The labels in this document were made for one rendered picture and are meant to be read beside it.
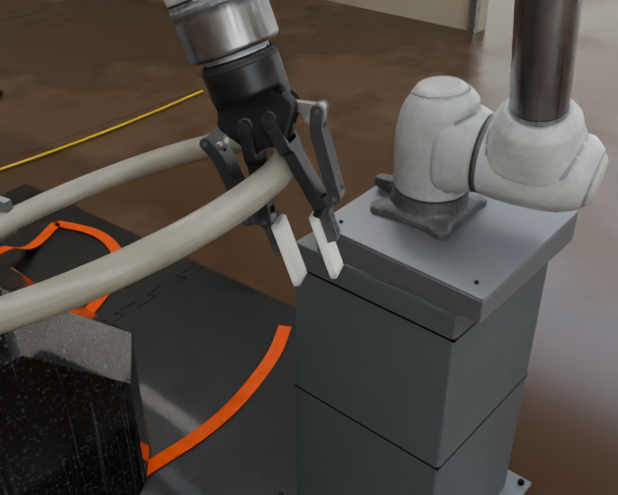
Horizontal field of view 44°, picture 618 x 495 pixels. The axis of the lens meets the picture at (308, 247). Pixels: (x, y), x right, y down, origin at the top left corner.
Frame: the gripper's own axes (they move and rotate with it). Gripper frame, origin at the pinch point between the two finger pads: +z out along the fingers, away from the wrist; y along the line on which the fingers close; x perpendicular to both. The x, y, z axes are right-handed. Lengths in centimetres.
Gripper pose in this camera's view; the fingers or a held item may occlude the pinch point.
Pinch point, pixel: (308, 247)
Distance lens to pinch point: 77.9
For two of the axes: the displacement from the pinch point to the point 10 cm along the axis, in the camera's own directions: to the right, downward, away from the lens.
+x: -2.6, 4.2, -8.7
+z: 3.3, 8.9, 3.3
